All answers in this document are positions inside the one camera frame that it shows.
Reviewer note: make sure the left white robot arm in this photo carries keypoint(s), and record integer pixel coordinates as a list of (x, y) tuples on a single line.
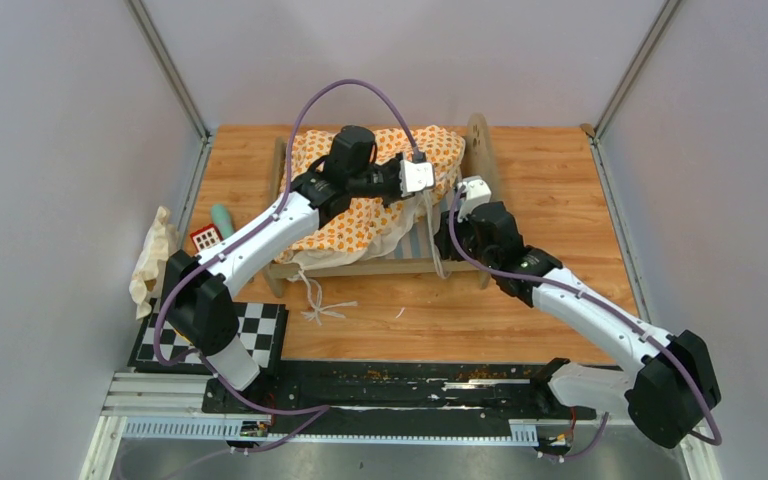
[(198, 292)]

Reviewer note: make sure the white duck pillow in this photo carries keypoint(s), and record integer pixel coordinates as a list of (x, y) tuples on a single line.
[(160, 242)]

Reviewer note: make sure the teal cylinder toy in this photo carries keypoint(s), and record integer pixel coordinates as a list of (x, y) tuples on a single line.
[(222, 219)]

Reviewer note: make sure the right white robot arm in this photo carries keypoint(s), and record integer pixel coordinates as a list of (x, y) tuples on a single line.
[(583, 305)]

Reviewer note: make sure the wooden pet bed frame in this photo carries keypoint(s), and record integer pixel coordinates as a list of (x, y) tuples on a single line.
[(372, 239)]

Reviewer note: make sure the yellow duck print blanket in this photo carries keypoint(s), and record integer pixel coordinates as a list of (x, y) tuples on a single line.
[(323, 162)]

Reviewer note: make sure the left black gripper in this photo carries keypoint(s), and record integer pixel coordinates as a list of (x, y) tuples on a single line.
[(395, 164)]

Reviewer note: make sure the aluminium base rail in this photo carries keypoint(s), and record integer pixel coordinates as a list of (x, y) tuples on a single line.
[(535, 406)]

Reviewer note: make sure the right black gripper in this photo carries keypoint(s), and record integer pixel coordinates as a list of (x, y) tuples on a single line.
[(447, 248)]

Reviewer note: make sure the red window toy block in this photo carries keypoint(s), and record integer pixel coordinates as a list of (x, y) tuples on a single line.
[(205, 237)]

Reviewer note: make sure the blue striped mattress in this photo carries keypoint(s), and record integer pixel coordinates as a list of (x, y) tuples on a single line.
[(421, 240)]

